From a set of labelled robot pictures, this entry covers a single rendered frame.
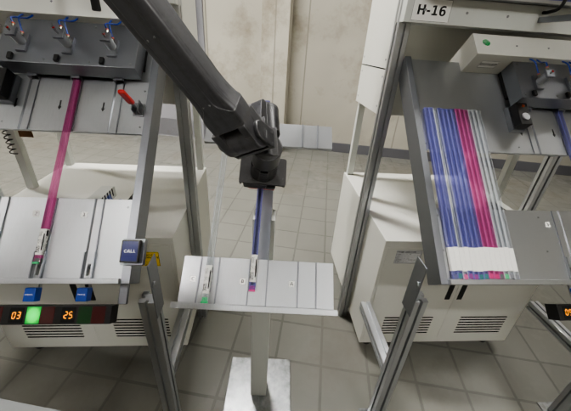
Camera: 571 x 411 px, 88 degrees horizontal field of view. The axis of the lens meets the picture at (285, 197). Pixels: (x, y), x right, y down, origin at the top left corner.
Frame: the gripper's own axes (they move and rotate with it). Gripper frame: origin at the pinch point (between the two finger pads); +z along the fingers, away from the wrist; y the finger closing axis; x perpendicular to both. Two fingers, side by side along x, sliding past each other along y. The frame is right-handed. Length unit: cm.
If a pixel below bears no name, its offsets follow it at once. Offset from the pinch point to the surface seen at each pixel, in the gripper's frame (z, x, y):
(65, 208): 7.4, 7.9, 46.4
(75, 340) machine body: 75, 45, 67
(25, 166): 55, -20, 94
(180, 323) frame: 52, 36, 23
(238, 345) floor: 82, 46, 1
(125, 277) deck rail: 6.4, 23.3, 29.0
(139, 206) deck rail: 5.2, 6.6, 28.9
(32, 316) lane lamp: 10, 33, 48
